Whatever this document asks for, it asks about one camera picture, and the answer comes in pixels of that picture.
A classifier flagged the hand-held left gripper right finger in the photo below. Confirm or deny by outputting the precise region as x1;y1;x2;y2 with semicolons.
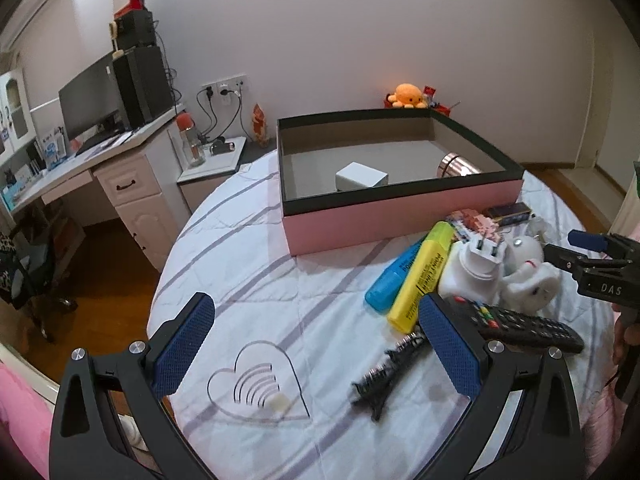
417;292;583;480

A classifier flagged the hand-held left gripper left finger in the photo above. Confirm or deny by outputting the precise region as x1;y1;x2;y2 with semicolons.
49;292;217;480

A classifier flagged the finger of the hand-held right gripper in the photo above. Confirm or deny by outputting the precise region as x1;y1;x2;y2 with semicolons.
543;242;608;273
567;229;640;261

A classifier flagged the white animal figurine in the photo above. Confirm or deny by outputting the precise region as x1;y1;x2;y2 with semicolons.
500;257;560;316

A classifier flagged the white round keychain toy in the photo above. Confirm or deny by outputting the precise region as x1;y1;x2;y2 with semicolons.
506;216;552;273

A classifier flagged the black hair clip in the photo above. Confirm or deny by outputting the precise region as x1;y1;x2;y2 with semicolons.
350;332;428;421

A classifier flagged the white plug adapter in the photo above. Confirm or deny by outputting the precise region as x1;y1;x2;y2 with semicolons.
439;237;506;306

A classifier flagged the yellow highlighter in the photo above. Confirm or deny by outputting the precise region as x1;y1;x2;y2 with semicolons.
387;221;456;333

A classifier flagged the black remote control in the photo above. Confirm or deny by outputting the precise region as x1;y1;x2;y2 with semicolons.
445;296;585;354

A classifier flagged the pink brick toy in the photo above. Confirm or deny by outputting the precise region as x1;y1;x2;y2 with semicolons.
446;211;503;246

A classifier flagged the pink box with black rim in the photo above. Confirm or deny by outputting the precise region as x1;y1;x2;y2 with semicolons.
276;108;526;256

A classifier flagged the person's right hand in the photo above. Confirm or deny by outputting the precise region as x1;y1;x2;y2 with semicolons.
612;321;640;363

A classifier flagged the clear acrylic heart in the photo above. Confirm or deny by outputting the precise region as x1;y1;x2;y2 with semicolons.
206;341;311;423

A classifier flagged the dark blue gold tin box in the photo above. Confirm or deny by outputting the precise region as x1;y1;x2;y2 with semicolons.
484;202;532;226

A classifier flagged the blue highlighter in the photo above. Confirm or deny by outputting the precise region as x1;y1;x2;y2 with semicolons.
364;234;431;315

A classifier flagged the rose gold metal tin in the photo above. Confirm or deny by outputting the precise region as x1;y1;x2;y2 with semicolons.
434;152;482;178

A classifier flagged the office chair with clothes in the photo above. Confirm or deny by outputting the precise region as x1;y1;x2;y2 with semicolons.
0;210;78;343

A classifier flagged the white desk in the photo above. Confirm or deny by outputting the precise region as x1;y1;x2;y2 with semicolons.
0;107;187;273

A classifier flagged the pink cloth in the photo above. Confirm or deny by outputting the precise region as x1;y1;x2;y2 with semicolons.
0;360;57;480

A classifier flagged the small white box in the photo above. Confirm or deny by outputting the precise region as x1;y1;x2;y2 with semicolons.
336;161;389;192

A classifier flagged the water bottle with orange lid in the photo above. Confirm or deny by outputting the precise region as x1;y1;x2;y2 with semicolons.
175;113;207;168

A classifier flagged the orange octopus plush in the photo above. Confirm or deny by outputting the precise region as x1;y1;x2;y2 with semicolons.
391;83;430;109

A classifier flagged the orange figurine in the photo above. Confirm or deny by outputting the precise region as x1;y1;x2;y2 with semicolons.
250;104;271;147

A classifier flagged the blue white carton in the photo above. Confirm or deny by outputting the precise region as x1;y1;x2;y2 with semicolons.
40;130;68;168

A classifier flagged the black computer monitor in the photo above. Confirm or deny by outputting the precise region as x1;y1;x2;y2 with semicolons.
58;51;126;142

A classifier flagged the black computer tower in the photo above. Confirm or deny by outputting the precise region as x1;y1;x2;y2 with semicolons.
112;46;173;128

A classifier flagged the white glass-door cabinet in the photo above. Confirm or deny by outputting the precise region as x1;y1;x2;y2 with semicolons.
0;67;38;161

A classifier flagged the black box on tower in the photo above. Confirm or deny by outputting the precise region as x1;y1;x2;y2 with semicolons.
115;10;155;51

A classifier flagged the white air conditioner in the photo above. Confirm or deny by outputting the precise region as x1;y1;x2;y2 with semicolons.
0;0;68;51

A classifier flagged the black power cable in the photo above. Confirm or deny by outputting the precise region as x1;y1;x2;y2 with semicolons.
220;89;246;138
194;86;223;142

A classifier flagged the white wall outlet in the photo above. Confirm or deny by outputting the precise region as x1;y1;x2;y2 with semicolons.
201;74;248;101

